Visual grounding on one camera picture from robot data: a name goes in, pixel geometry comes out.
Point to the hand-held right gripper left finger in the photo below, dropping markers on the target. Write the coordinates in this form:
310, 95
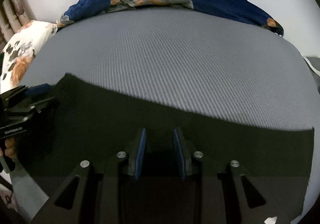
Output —
141, 153

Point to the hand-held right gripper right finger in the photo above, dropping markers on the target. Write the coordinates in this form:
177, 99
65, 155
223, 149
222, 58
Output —
180, 156

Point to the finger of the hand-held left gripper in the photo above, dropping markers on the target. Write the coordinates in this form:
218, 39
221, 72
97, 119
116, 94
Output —
37, 88
32, 106

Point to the black pants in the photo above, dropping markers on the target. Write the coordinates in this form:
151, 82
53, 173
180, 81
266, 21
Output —
125, 113

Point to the person's left hand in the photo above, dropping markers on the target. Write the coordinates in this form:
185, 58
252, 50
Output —
10, 150

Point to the white floral pillow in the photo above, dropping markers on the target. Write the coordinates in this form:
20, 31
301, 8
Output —
20, 46

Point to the beige striped curtain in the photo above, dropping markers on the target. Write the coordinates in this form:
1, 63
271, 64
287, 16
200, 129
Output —
15, 11

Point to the grey bed sheet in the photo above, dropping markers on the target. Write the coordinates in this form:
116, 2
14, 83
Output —
175, 63

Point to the white paper scrap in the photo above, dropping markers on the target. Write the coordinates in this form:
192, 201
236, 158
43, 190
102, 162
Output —
270, 220

